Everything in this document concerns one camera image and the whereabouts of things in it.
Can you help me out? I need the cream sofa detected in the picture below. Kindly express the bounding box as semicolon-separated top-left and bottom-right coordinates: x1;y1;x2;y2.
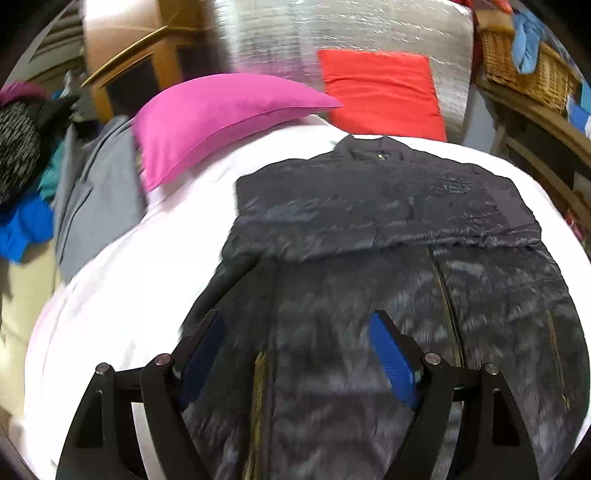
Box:
0;248;62;408

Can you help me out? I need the grey garment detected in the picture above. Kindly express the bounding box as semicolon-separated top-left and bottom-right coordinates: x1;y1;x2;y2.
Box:
54;115;149;283

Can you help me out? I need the teal garment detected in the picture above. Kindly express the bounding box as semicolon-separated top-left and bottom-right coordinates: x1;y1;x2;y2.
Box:
39;151;64;205

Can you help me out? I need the silver insulation sheet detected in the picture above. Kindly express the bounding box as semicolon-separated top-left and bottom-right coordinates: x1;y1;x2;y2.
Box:
214;0;476;144

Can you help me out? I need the pink pillow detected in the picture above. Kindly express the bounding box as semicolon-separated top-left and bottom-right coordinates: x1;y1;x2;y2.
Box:
133;72;345;195

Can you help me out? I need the white blanket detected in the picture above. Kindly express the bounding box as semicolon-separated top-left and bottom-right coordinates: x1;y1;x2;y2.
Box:
23;113;591;480

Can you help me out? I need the red pillow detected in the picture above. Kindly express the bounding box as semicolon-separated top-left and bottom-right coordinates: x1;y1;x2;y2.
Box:
317;49;449;143

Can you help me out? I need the wooden cabinet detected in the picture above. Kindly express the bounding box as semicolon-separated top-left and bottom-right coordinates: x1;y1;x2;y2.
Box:
80;0;223;121

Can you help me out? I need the black quilted jacket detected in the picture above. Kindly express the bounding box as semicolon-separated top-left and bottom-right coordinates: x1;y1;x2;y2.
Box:
177;134;583;480

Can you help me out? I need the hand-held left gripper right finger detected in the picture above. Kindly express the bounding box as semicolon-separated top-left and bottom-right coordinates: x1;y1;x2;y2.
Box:
368;309;542;480

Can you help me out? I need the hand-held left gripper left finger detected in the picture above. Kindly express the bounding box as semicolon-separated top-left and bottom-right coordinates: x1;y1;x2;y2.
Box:
55;309;228;480

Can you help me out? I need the wooden shelf table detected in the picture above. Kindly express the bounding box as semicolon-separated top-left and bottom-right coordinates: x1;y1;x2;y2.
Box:
475;73;591;223

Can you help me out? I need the magenta garment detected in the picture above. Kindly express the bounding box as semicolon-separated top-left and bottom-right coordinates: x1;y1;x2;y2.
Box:
0;82;36;105

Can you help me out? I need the wicker basket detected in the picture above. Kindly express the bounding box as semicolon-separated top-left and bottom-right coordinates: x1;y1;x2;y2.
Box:
477;17;581;114

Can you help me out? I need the light blue cloth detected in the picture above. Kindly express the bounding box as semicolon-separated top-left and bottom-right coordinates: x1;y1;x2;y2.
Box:
512;11;553;75

